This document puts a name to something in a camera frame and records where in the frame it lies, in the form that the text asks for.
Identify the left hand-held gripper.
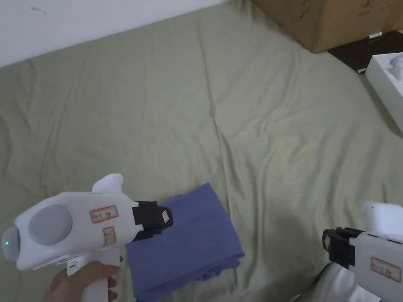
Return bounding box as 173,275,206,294
1,173,174,302

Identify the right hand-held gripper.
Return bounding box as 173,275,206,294
322,201,403,302

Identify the blue garment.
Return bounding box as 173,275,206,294
125,182,246,299

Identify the person's left hand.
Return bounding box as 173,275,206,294
43,255,121,302

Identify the bed with pale green sheet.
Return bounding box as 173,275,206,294
0,0,403,302

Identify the white tray with hand controller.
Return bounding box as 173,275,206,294
365,53,403,140

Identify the dark low table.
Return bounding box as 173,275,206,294
327,29,403,75

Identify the large brown cardboard carton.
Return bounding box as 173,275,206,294
251,0,403,54

